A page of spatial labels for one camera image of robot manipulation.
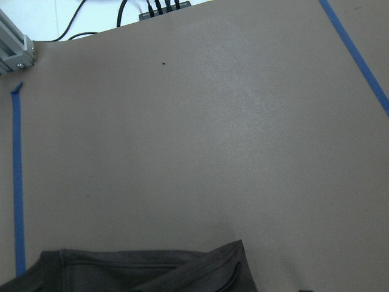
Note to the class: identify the dark brown t-shirt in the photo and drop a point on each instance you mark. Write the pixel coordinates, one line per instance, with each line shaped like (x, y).
(222, 269)

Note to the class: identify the blue tape line crosswise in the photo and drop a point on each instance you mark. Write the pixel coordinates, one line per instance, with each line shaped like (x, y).
(356, 55)

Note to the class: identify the black usb hub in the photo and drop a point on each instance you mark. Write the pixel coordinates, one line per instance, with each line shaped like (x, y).
(157, 9)

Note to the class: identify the torn blue tape line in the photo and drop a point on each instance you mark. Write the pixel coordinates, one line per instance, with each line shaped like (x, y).
(18, 202)

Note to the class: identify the aluminium frame post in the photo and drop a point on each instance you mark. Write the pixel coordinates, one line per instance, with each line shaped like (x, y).
(17, 49)

